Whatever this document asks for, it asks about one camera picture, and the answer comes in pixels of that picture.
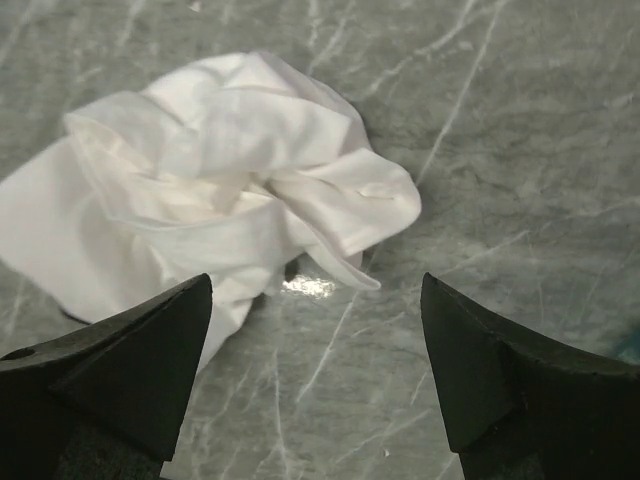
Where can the teal plastic basket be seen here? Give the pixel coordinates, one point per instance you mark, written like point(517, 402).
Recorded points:
point(629, 349)

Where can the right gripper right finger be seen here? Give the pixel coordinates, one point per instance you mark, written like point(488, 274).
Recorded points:
point(519, 405)

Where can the white printed t-shirt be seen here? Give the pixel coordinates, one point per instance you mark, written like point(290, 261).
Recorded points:
point(230, 166)

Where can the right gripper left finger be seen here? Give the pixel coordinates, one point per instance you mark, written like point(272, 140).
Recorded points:
point(106, 401)

